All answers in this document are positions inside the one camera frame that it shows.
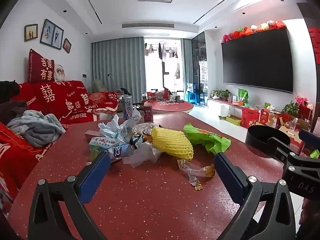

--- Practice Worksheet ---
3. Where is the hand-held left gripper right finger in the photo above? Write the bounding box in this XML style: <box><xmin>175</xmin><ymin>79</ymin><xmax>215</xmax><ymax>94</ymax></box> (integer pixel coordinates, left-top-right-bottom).
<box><xmin>214</xmin><ymin>152</ymin><xmax>297</xmax><ymax>240</ymax></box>

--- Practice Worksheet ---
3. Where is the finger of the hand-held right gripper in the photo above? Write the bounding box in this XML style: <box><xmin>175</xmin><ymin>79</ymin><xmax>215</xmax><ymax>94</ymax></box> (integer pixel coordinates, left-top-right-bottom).
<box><xmin>298</xmin><ymin>129</ymin><xmax>320</xmax><ymax>155</ymax></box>
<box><xmin>267</xmin><ymin>136</ymin><xmax>297</xmax><ymax>167</ymax></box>

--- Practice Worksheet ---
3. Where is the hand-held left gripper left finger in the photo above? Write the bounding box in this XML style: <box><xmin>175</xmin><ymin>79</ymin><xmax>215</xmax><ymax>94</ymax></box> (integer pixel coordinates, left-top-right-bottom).
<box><xmin>28</xmin><ymin>152</ymin><xmax>112</xmax><ymax>240</ymax></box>

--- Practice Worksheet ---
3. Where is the blue white snack bag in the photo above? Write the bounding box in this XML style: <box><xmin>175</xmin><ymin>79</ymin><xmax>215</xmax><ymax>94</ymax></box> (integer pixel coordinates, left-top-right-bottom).
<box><xmin>89</xmin><ymin>135</ymin><xmax>135</xmax><ymax>161</ymax></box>

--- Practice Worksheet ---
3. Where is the white plastic wrapper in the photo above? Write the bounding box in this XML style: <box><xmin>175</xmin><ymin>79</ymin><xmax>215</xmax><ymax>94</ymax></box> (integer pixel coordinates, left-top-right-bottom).
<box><xmin>99</xmin><ymin>114</ymin><xmax>143</xmax><ymax>140</ymax></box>

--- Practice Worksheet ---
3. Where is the clear plastic bag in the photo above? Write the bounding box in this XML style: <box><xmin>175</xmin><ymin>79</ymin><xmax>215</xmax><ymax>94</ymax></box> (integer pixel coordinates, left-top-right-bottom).
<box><xmin>122</xmin><ymin>142</ymin><xmax>163</xmax><ymax>168</ymax></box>

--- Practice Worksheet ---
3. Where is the green plastic bag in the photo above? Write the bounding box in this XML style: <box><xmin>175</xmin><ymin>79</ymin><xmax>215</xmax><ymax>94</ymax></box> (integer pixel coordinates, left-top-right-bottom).
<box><xmin>183</xmin><ymin>123</ymin><xmax>232</xmax><ymax>155</ymax></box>

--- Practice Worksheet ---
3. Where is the silver foil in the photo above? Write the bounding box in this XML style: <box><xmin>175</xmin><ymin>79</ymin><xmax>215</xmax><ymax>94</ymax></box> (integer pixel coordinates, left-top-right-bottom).
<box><xmin>134</xmin><ymin>123</ymin><xmax>157</xmax><ymax>140</ymax></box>

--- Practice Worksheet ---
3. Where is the open cardboard box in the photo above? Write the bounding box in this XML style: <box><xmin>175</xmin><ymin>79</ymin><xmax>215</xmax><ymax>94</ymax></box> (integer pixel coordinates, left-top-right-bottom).
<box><xmin>277</xmin><ymin>118</ymin><xmax>312</xmax><ymax>155</ymax></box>

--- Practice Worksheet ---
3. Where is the red waffle print box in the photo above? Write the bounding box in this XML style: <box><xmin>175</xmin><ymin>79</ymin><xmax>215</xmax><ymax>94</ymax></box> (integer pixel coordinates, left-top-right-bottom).
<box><xmin>259</xmin><ymin>108</ymin><xmax>283</xmax><ymax>128</ymax></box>

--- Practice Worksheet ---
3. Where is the gold clear candy wrapper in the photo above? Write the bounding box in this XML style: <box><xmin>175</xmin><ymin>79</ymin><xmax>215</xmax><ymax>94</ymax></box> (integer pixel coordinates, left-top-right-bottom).
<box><xmin>177</xmin><ymin>159</ymin><xmax>216</xmax><ymax>190</ymax></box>

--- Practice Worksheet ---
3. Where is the pink flower bouquet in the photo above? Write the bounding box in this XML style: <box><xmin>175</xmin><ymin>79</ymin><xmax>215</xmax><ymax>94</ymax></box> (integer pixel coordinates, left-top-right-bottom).
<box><xmin>295</xmin><ymin>95</ymin><xmax>314</xmax><ymax>128</ymax></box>

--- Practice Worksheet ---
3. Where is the large green potted plant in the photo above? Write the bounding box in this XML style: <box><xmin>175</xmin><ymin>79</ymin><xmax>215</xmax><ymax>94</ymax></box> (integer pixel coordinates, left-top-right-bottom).
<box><xmin>282</xmin><ymin>101</ymin><xmax>300</xmax><ymax>118</ymax></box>

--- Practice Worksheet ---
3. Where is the red gift box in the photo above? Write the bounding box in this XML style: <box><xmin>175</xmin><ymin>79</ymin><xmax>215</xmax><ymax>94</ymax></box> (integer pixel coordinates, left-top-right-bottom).
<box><xmin>241</xmin><ymin>106</ymin><xmax>260</xmax><ymax>129</ymax></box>

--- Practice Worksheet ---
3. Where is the fruit tray carton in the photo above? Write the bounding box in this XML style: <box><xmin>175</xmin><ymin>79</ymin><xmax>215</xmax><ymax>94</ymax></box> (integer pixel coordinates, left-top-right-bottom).
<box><xmin>226</xmin><ymin>115</ymin><xmax>242</xmax><ymax>126</ymax></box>

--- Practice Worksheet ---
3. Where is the green shopping bag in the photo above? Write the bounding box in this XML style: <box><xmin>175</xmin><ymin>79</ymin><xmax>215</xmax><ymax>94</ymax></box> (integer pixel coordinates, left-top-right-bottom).
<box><xmin>237</xmin><ymin>88</ymin><xmax>249</xmax><ymax>104</ymax></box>

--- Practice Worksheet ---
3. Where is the yellow foam fruit net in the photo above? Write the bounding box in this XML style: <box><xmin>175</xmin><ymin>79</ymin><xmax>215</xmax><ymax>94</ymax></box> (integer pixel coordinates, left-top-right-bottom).
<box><xmin>150</xmin><ymin>126</ymin><xmax>195</xmax><ymax>162</ymax></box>

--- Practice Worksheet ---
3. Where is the red top television console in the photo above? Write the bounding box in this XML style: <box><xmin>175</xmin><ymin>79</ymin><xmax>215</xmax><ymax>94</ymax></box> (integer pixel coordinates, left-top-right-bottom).
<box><xmin>207</xmin><ymin>97</ymin><xmax>248</xmax><ymax>117</ymax></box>

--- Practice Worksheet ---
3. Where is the light blue crumpled clothing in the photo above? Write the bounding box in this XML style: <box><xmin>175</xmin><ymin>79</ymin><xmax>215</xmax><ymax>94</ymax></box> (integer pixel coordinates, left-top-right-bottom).
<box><xmin>7</xmin><ymin>110</ymin><xmax>66</xmax><ymax>148</ymax></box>

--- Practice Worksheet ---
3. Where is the small green potted plant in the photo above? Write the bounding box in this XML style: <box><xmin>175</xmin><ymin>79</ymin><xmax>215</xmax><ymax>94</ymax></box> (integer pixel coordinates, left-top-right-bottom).
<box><xmin>211</xmin><ymin>89</ymin><xmax>230</xmax><ymax>102</ymax></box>

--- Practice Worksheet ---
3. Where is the red drink can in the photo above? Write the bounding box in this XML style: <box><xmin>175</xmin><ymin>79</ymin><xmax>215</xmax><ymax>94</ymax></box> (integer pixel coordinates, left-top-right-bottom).
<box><xmin>143</xmin><ymin>104</ymin><xmax>153</xmax><ymax>123</ymax></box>

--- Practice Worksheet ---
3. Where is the beige armchair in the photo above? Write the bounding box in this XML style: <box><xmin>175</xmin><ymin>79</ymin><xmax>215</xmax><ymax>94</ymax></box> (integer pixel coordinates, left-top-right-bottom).
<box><xmin>92</xmin><ymin>79</ymin><xmax>107</xmax><ymax>93</ymax></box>

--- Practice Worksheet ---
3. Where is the large black television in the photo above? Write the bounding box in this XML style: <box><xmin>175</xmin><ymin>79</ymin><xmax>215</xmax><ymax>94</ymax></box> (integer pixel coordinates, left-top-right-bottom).
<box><xmin>221</xmin><ymin>27</ymin><xmax>293</xmax><ymax>94</ymax></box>

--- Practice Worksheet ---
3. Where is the round red table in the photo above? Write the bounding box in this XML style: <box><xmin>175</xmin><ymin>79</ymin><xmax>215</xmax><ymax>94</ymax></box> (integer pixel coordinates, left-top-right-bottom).
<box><xmin>140</xmin><ymin>100</ymin><xmax>194</xmax><ymax>112</ymax></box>

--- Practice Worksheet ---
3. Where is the floor lamp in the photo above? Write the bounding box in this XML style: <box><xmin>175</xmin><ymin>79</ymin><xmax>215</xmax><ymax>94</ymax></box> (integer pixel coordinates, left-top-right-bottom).
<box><xmin>107</xmin><ymin>74</ymin><xmax>117</xmax><ymax>92</ymax></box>

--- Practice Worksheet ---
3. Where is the grey curtain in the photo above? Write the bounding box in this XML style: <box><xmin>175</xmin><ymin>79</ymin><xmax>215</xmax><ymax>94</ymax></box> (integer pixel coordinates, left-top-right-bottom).
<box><xmin>181</xmin><ymin>39</ymin><xmax>193</xmax><ymax>100</ymax></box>
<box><xmin>90</xmin><ymin>37</ymin><xmax>146</xmax><ymax>105</ymax></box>

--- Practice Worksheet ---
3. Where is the red paper door decoration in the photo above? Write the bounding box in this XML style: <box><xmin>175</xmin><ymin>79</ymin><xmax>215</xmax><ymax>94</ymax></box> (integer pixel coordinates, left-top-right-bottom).
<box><xmin>308</xmin><ymin>26</ymin><xmax>320</xmax><ymax>64</ymax></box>

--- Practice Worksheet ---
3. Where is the white printed pillow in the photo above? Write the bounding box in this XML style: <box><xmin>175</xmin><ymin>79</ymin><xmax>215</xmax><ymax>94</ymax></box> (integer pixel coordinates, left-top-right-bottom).
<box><xmin>54</xmin><ymin>64</ymin><xmax>66</xmax><ymax>82</ymax></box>

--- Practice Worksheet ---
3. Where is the black glass cabinet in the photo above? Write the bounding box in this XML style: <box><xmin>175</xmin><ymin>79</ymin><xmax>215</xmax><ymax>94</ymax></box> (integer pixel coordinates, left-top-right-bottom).
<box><xmin>191</xmin><ymin>31</ymin><xmax>208</xmax><ymax>105</ymax></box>

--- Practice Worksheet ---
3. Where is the dark cloth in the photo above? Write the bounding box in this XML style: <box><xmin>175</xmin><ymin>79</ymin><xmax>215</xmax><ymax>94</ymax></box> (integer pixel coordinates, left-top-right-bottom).
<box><xmin>0</xmin><ymin>80</ymin><xmax>28</xmax><ymax>125</ymax></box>

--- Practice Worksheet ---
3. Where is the red printed pillow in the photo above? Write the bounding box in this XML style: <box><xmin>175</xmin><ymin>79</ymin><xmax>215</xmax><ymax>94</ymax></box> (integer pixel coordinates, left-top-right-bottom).
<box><xmin>27</xmin><ymin>49</ymin><xmax>55</xmax><ymax>83</ymax></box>

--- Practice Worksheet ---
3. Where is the row of paper lanterns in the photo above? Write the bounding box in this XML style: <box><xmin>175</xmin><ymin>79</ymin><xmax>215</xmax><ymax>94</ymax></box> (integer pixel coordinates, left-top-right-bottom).
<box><xmin>220</xmin><ymin>21</ymin><xmax>287</xmax><ymax>43</ymax></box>

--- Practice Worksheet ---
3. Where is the hanging laundry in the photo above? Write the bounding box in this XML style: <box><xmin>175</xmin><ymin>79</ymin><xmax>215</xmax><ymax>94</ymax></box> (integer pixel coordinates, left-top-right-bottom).
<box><xmin>144</xmin><ymin>42</ymin><xmax>179</xmax><ymax>60</ymax></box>

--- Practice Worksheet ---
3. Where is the black framed photo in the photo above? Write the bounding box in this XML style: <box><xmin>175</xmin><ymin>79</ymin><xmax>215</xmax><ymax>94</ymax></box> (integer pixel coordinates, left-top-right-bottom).
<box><xmin>51</xmin><ymin>25</ymin><xmax>64</xmax><ymax>50</ymax></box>
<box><xmin>40</xmin><ymin>19</ymin><xmax>56</xmax><ymax>47</ymax></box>

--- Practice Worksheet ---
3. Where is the orange framed picture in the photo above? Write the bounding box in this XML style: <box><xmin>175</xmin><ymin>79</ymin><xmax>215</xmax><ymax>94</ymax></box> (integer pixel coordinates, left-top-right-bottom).
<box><xmin>24</xmin><ymin>24</ymin><xmax>38</xmax><ymax>42</ymax></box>

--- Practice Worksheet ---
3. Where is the ceiling air vent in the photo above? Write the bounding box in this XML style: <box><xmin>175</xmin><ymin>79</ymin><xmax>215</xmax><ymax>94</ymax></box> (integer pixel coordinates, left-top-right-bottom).
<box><xmin>122</xmin><ymin>23</ymin><xmax>175</xmax><ymax>29</ymax></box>

